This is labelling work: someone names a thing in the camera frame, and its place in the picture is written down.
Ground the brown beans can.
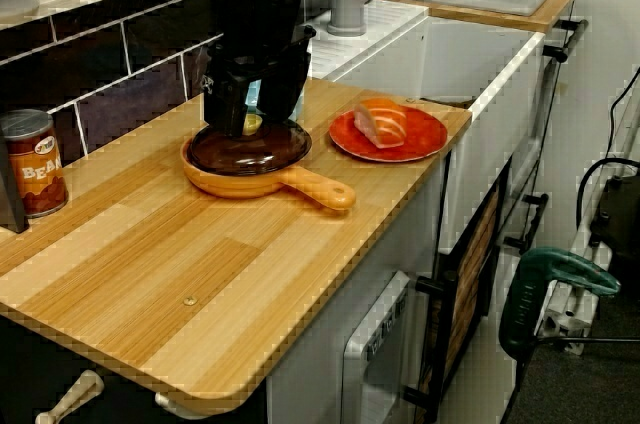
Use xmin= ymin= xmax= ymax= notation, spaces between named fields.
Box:
xmin=0 ymin=108 xmax=70 ymax=219

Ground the toy salmon sushi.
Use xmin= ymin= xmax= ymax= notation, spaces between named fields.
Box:
xmin=353 ymin=97 xmax=409 ymax=149

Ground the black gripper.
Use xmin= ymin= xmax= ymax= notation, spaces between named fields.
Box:
xmin=203 ymin=26 xmax=317 ymax=139

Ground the aluminium frame rail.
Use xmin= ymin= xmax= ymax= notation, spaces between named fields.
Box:
xmin=537 ymin=278 xmax=614 ymax=356

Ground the wooden door panel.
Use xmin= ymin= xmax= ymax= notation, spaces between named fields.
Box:
xmin=439 ymin=188 xmax=501 ymax=380

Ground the cream knob handle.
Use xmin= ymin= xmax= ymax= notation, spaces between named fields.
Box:
xmin=34 ymin=370 xmax=105 ymax=424

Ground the orange toy frying pan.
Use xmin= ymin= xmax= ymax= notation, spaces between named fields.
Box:
xmin=179 ymin=136 xmax=357 ymax=215

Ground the white toy kitchen cabinet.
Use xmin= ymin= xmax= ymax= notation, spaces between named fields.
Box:
xmin=264 ymin=153 xmax=451 ymax=424

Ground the white knob handle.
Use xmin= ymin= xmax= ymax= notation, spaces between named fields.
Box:
xmin=154 ymin=390 xmax=214 ymax=421

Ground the white toy sink unit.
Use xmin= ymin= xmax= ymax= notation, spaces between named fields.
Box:
xmin=319 ymin=0 xmax=549 ymax=253

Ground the brown lid with yellow knob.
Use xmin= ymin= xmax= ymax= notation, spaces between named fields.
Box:
xmin=185 ymin=113 xmax=314 ymax=178

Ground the thin black cable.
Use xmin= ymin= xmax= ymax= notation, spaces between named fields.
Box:
xmin=606 ymin=66 xmax=640 ymax=160

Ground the thick black cable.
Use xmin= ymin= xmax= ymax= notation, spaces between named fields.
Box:
xmin=574 ymin=157 xmax=640 ymax=245

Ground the green power drill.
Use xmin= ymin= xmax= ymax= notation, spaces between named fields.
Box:
xmin=498 ymin=246 xmax=622 ymax=361

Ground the dark equipment box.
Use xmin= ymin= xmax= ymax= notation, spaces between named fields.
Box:
xmin=589 ymin=173 xmax=640 ymax=295

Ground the red-orange plate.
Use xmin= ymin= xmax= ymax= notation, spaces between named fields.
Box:
xmin=328 ymin=106 xmax=449 ymax=164

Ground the white appliance door panel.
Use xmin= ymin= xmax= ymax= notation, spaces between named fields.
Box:
xmin=342 ymin=271 xmax=412 ymax=424

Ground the black door handle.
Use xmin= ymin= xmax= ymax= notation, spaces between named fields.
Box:
xmin=502 ymin=192 xmax=550 ymax=253
xmin=403 ymin=271 xmax=459 ymax=413

